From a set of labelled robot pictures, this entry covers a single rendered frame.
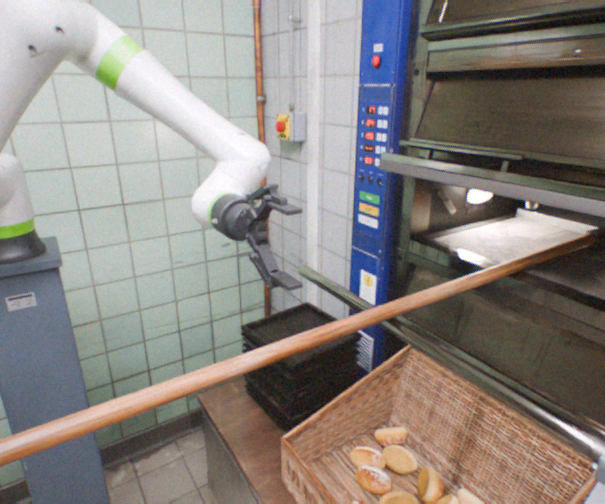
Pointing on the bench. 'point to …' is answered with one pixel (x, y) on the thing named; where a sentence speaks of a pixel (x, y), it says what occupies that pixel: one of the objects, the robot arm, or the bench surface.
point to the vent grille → (365, 351)
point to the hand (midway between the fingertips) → (292, 249)
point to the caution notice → (367, 287)
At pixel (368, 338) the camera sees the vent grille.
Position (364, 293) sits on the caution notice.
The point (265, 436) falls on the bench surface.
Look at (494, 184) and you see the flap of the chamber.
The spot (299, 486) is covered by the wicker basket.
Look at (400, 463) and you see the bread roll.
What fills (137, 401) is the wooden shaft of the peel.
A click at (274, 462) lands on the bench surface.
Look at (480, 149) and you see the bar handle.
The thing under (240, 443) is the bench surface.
